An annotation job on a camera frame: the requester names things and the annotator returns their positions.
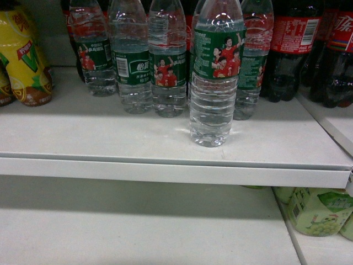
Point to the clear water bottle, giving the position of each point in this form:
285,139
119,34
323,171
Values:
219,38

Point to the white metal shelf board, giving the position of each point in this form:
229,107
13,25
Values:
77,135

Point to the water bottle team label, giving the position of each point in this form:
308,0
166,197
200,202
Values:
167,57

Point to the water bottle barcode label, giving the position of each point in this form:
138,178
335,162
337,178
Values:
128,34

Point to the water bottle far left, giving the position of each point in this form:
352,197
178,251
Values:
89,30

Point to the water bottle behind front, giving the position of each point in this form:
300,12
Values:
259,22

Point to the cola bottle behind water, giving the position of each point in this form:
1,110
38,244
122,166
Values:
66,12

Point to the yellow lemon tea bottle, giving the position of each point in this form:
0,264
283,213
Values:
23,59

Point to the cola bottle red label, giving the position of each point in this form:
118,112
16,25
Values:
295,26

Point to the green grape drink bottle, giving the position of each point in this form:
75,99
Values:
319,212

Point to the cola bottle far right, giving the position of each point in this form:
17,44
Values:
332,84

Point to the lemon tea bottle edge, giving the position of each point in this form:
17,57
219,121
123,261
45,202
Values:
7,96

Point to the green drink bottle right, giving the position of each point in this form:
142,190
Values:
347,229

